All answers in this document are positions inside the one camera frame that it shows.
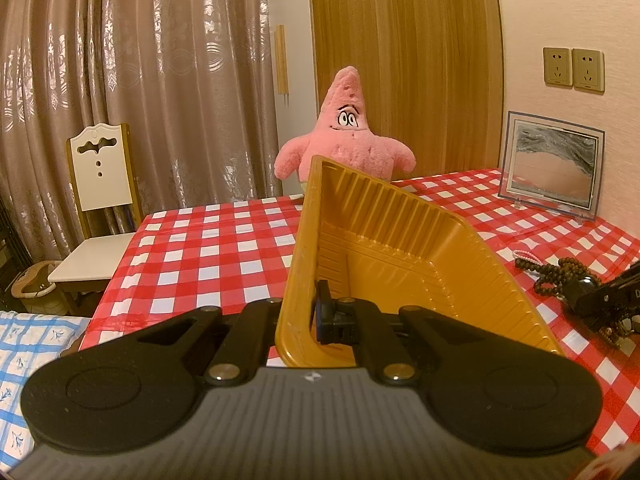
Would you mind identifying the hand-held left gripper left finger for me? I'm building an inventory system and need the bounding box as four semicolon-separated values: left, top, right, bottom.
131;298;285;387

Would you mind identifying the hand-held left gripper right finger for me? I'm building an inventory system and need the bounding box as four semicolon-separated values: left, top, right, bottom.
311;280;482;387

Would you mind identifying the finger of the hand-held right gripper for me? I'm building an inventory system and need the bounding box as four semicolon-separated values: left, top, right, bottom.
564;276;613;317

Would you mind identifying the long brown bead bracelet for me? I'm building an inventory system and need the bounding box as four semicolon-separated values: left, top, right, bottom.
532;257;601;302

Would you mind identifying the brown bead bracelet with tassel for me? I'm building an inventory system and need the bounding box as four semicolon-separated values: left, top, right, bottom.
597;317;640;356

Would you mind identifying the yellow plastic tray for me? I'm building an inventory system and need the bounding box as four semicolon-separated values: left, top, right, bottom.
275;155;567;368

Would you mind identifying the red white checkered tablecloth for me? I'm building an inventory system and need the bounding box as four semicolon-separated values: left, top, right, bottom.
77;167;640;456

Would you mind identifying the framed sand art picture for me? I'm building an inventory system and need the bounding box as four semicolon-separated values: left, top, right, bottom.
498;111;605;223

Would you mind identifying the pink star plush toy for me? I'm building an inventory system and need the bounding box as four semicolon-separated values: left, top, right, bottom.
274;66;417;196

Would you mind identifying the white wooden chair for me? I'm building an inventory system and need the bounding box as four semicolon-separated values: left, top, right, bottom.
47;122;146;318

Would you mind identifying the blue checkered bedsheet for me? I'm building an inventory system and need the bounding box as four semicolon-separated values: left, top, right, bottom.
0;310;93;461

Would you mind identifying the woven basket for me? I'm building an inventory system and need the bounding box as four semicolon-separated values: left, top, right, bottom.
11;260;58;302

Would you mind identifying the beige patterned curtain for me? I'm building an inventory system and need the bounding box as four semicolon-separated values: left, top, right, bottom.
0;0;282;267

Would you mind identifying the wooden wardrobe panel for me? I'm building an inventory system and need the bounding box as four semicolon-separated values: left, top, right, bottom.
307;0;503;182

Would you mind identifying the small brown bead bracelet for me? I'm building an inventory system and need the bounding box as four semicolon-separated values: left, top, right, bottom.
515;256;557;275

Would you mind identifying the gold wall socket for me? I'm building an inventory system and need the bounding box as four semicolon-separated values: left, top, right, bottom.
543;47;574;86
572;48;605;93

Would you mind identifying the wooden wardrobe handle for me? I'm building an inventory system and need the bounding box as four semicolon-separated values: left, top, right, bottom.
272;24;289;108

